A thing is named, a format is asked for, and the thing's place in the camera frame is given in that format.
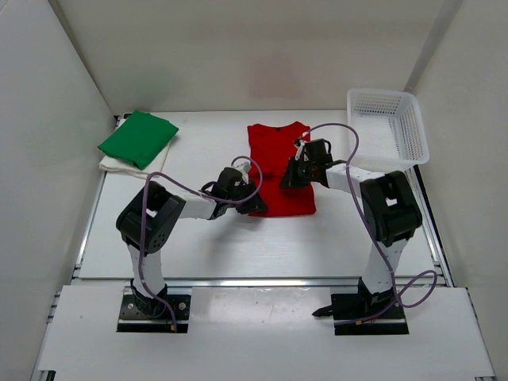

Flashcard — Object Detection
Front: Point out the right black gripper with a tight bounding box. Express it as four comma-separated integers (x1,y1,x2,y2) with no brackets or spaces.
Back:
280,156,318,190

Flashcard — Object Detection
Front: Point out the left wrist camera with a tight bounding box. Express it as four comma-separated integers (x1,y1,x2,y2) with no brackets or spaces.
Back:
231,160,252,183

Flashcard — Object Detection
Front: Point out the red t shirt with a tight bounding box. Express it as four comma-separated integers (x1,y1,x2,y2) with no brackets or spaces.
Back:
247,121,316,217

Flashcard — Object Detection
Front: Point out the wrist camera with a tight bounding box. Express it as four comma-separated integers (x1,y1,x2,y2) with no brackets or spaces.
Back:
294,139,309,162
231,160,252,183

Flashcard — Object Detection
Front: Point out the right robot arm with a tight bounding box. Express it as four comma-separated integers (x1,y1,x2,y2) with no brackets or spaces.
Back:
280,139,422,318

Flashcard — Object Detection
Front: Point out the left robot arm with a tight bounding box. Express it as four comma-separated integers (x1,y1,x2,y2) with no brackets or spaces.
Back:
116,162,267,318

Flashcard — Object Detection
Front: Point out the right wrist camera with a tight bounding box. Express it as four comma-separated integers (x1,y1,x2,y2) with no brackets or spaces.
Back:
294,139,309,162

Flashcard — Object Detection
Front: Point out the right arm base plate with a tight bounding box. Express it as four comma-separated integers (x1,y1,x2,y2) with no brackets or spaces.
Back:
312,287,410,336

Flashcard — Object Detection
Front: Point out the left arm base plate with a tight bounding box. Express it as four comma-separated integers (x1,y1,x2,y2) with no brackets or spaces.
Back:
117,287,191,333

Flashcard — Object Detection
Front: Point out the white plastic basket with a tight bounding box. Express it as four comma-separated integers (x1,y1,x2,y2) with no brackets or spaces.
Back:
347,88,429,173

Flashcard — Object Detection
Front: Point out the green t shirt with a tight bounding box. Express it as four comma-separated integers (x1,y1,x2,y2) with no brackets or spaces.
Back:
98,110,179,170

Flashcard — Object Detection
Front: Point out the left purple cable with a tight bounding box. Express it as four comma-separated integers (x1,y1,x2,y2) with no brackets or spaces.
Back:
139,155,264,330

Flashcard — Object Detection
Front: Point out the aluminium front rail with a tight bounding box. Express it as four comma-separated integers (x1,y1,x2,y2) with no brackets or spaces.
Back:
71,275,447,288

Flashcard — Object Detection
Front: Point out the white t shirt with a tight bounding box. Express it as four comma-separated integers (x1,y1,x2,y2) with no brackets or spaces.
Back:
98,143,170,179

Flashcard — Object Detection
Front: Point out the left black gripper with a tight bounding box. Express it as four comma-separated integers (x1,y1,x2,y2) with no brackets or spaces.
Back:
226,179,267,214

